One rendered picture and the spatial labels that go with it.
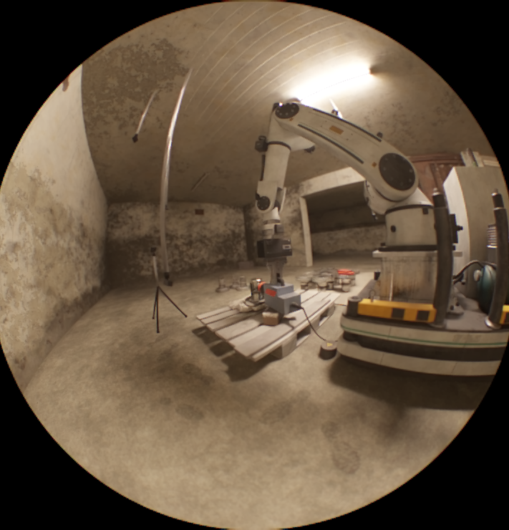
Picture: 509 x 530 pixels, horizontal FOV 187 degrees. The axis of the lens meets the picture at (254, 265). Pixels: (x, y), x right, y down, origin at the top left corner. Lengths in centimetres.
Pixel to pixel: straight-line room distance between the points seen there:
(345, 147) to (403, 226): 51
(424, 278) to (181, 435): 126
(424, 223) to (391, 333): 56
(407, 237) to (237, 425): 114
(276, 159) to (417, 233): 100
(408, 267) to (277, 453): 95
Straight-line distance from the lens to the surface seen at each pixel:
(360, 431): 74
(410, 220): 94
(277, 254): 106
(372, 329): 76
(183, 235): 620
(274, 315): 105
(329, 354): 99
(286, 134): 130
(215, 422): 76
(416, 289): 93
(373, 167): 91
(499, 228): 88
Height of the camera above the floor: 65
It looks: 5 degrees down
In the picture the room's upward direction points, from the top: 6 degrees counter-clockwise
